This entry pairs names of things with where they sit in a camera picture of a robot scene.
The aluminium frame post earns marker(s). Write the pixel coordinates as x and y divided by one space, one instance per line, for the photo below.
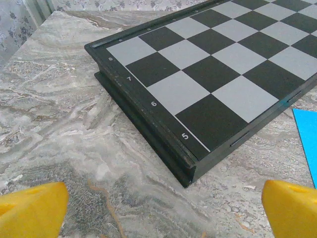
40 12

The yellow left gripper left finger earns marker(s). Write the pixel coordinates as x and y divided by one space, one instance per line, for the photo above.
32 213

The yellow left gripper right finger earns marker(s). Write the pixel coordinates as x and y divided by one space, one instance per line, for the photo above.
292 213

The black and grey chessboard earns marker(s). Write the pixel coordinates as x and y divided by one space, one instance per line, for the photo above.
210 74

